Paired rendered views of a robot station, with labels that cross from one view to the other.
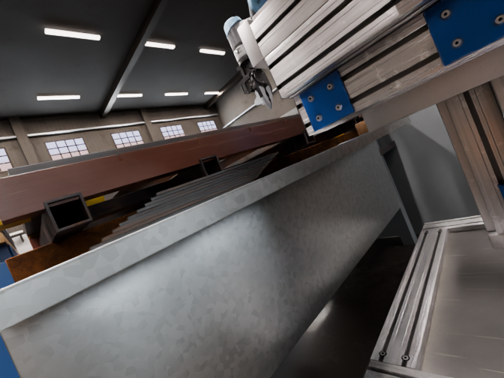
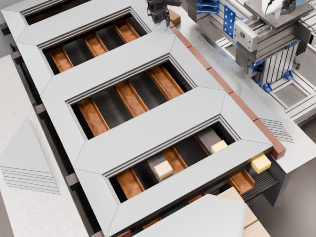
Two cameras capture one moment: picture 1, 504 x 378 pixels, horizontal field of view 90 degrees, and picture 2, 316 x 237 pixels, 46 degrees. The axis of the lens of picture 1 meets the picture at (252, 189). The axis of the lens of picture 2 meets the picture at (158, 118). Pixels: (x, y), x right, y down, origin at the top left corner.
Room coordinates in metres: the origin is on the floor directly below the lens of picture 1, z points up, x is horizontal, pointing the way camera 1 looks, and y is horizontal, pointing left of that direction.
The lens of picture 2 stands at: (0.53, 1.19, 2.16)
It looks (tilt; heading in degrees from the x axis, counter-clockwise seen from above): 54 degrees down; 292
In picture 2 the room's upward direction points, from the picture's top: 10 degrees counter-clockwise
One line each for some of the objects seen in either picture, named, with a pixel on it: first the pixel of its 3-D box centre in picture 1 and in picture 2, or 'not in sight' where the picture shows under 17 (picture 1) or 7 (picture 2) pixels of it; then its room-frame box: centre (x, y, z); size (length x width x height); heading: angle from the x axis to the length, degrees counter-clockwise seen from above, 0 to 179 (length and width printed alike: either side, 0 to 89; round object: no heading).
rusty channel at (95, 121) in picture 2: not in sight; (83, 99); (1.34, 0.15, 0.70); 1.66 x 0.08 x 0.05; 133
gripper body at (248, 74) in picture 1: (251, 75); (158, 7); (0.99, -0.17, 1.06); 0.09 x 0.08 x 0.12; 43
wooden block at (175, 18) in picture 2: (366, 126); (171, 17); (1.04, -0.53, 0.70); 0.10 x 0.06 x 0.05; 145
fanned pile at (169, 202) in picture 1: (196, 193); (257, 115); (0.47, 0.10, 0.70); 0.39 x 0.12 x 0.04; 133
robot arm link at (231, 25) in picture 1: (238, 35); not in sight; (0.98, -0.18, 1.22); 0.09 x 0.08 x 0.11; 85
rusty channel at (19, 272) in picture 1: (275, 166); (153, 67); (1.04, -0.13, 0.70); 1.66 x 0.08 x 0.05; 133
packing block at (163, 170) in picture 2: not in sight; (163, 170); (0.82, 0.51, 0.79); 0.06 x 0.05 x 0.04; 43
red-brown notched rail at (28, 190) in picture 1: (299, 127); (180, 41); (0.91, -0.25, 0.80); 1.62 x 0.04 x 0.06; 133
